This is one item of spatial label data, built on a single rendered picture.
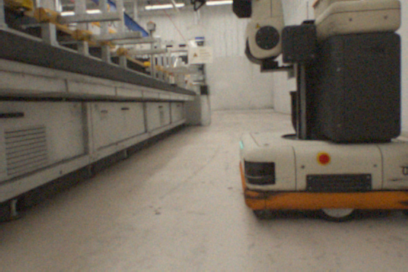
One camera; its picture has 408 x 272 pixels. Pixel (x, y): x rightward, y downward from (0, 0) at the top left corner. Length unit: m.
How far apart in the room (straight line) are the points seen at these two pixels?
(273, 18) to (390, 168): 0.73
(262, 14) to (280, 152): 0.59
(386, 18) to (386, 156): 0.49
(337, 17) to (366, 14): 0.10
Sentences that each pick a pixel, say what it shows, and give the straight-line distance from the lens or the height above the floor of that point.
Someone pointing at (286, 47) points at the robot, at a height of 0.67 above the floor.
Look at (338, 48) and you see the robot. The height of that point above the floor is 0.64.
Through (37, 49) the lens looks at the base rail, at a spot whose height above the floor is 0.67.
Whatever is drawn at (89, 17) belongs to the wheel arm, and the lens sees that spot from 1.23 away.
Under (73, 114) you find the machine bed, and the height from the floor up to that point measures 0.42.
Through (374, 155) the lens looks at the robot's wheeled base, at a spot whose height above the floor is 0.25.
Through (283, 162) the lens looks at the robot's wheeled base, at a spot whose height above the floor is 0.23.
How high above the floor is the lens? 0.45
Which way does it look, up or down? 3 degrees down
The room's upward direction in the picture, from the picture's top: 2 degrees counter-clockwise
